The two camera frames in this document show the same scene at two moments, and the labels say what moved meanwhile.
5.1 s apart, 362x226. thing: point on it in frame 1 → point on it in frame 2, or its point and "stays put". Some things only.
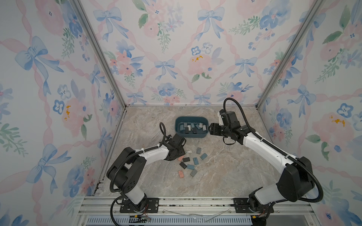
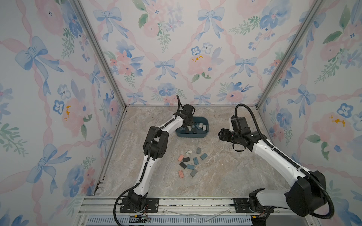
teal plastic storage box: (192, 126) stays put
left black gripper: (182, 152) → (192, 121)
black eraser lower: (183, 165) stays put
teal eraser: (203, 156) stays put
